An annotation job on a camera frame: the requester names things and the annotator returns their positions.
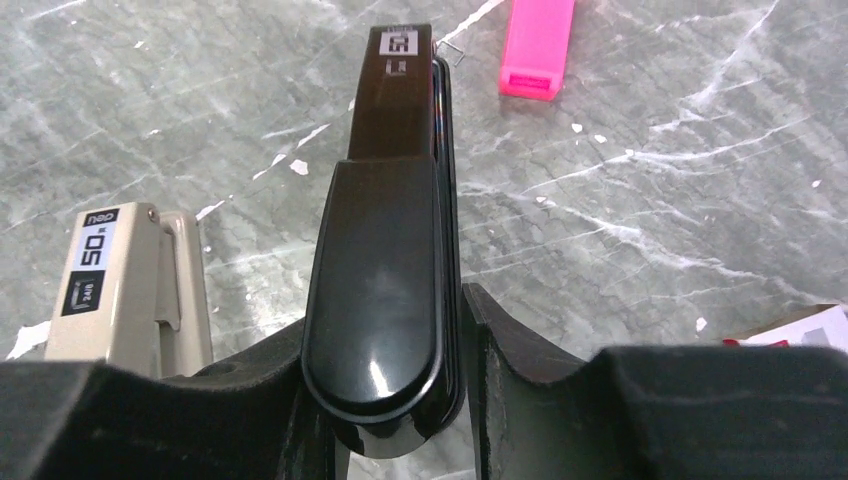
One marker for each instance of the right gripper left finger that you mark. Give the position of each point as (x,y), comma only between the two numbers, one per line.
(248,416)

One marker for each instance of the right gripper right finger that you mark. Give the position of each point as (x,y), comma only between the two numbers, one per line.
(648,412)

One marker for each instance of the beige black stapler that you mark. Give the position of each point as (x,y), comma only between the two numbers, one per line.
(133,293)

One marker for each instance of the red white staple box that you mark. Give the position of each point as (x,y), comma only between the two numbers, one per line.
(821,325)

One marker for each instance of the pink plastic staple remover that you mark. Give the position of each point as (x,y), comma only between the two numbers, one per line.
(535,49)

